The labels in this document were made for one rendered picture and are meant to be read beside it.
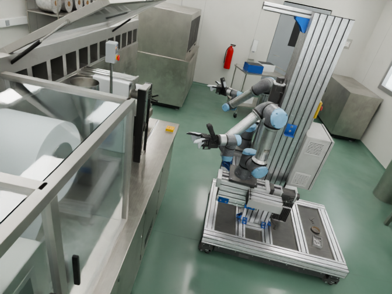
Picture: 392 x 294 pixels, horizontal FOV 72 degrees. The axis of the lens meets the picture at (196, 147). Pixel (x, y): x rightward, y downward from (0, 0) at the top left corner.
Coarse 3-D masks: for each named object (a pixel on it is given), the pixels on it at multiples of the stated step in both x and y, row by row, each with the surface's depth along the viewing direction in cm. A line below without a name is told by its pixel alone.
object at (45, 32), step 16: (96, 0) 101; (112, 0) 103; (128, 0) 119; (144, 0) 139; (160, 0) 175; (64, 16) 105; (80, 16) 104; (128, 16) 202; (48, 32) 109; (80, 32) 171; (0, 48) 114; (16, 48) 114; (32, 48) 111
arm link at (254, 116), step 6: (264, 102) 185; (270, 102) 182; (258, 108) 185; (252, 114) 187; (258, 114) 185; (246, 120) 187; (252, 120) 187; (234, 126) 191; (240, 126) 188; (246, 126) 188; (228, 132) 191; (234, 132) 189; (240, 132) 189
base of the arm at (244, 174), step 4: (236, 168) 216; (240, 168) 211; (244, 168) 209; (236, 172) 214; (240, 172) 211; (244, 172) 210; (248, 172) 210; (236, 176) 214; (240, 176) 211; (244, 176) 211; (248, 176) 211; (252, 176) 214
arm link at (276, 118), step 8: (272, 104) 179; (264, 112) 180; (272, 112) 173; (280, 112) 171; (264, 120) 181; (272, 120) 172; (280, 120) 173; (264, 128) 183; (272, 128) 176; (280, 128) 179; (264, 136) 183; (272, 136) 181; (264, 144) 185; (256, 152) 192; (264, 152) 187; (248, 160) 201; (256, 160) 192; (264, 160) 191; (248, 168) 199; (256, 168) 192; (264, 168) 191; (256, 176) 195
